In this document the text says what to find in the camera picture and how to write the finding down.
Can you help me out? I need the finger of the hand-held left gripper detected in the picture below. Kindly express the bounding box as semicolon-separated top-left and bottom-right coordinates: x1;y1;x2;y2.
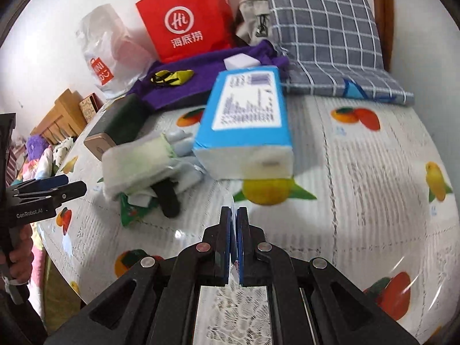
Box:
11;174;70;192
14;181;88;205

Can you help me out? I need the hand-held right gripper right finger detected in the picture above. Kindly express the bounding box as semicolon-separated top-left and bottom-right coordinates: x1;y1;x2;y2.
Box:
235;206;419;345

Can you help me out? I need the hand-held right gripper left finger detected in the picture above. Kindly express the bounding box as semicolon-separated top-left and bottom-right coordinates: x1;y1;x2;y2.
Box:
45;206;232;345

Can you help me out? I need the black watch strap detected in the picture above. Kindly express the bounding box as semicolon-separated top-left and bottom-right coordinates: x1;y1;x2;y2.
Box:
151;181;181;219

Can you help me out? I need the person's left hand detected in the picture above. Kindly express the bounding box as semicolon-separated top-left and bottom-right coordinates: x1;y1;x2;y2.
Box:
8;223;35;278

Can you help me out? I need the pink floral cloth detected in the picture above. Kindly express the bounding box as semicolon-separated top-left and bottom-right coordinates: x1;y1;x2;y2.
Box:
16;149;55;185

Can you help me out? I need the striped curtain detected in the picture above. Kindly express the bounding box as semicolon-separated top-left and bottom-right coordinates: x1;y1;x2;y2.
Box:
8;147;18;180

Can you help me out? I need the purple plush toy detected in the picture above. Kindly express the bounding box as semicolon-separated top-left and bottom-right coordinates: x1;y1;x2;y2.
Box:
25;135;49;161

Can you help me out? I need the white spotted plush toy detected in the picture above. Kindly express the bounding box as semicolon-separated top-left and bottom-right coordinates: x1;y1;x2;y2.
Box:
52;137;77;166

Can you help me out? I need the wooden cabinet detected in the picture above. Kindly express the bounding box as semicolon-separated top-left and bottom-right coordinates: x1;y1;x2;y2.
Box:
30;89;87;146

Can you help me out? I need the green snack packet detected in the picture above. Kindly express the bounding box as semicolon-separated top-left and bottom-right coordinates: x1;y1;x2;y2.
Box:
118;192;159;227

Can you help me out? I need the patterned brown box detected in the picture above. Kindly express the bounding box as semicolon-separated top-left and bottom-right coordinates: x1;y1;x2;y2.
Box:
79;93;100;125

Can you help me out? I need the dark green box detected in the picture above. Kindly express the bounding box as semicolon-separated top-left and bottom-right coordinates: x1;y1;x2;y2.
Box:
83;93;152;161

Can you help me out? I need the blue tissue pack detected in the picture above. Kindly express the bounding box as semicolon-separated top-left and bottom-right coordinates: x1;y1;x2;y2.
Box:
192;65;295;181

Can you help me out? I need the white plastic bag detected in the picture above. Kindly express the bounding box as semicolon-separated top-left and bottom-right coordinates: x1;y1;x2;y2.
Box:
75;3;159;100

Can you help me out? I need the yellow and black pouch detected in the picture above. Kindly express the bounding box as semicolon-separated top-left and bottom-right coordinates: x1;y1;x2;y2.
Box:
150;69;195;87

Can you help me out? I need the purple cloth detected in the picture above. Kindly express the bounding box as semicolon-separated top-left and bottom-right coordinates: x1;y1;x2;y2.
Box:
126;39;290;110

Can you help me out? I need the white rectangular block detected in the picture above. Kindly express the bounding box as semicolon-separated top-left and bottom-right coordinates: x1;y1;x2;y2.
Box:
223;53;261;70

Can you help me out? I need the red paper shopping bag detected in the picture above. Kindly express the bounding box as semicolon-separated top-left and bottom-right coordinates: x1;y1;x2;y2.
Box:
135;0;238;63

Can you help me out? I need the beige fabric bag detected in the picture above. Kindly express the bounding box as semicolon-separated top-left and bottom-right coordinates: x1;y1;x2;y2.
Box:
235;0;274;47

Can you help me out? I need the grey plaid pillow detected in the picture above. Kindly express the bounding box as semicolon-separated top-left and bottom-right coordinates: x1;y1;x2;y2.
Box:
265;0;415;107

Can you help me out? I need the wooden bed headboard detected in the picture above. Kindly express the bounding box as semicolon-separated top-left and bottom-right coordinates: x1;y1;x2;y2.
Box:
370;0;395;73

